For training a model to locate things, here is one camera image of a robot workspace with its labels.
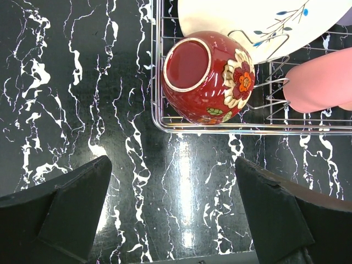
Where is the blue and cream plate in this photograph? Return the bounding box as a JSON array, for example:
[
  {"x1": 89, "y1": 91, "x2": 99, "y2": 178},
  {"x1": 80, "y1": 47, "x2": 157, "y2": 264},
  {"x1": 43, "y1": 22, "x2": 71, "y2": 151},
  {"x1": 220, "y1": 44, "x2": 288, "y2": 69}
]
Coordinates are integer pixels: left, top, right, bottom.
[{"x1": 178, "y1": 0, "x2": 351, "y2": 64}]

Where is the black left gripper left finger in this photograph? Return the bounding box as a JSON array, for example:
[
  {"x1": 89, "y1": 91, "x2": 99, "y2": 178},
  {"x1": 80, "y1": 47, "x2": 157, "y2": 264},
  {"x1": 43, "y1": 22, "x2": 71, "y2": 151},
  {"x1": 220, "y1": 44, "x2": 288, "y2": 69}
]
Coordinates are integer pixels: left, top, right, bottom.
[{"x1": 1, "y1": 156, "x2": 112, "y2": 263}]

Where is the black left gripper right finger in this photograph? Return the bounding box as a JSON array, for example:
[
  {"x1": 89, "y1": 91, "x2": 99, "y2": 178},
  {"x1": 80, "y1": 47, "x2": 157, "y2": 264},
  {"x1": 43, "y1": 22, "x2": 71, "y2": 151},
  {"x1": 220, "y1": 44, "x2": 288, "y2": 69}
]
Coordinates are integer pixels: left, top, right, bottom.
[{"x1": 235, "y1": 157, "x2": 351, "y2": 263}]

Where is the red floral ceramic bowl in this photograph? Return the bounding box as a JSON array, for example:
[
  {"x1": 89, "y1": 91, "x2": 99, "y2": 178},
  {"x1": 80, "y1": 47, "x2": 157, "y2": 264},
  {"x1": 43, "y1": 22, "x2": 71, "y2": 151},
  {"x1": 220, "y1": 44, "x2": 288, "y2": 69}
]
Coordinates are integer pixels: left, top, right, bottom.
[{"x1": 161, "y1": 31, "x2": 255, "y2": 125}]

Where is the chrome wire dish rack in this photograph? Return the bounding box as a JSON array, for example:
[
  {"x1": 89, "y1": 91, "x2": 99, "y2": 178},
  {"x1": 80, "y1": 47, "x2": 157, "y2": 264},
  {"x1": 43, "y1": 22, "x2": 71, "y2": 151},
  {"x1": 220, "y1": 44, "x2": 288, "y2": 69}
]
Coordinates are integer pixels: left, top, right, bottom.
[{"x1": 150, "y1": 1, "x2": 351, "y2": 136}]

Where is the pink plastic cup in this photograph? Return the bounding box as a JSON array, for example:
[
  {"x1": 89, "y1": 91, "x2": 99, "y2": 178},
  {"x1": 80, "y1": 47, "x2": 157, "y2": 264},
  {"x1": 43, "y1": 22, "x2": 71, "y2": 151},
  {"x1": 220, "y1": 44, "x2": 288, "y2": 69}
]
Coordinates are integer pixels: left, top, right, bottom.
[{"x1": 283, "y1": 48, "x2": 351, "y2": 113}]

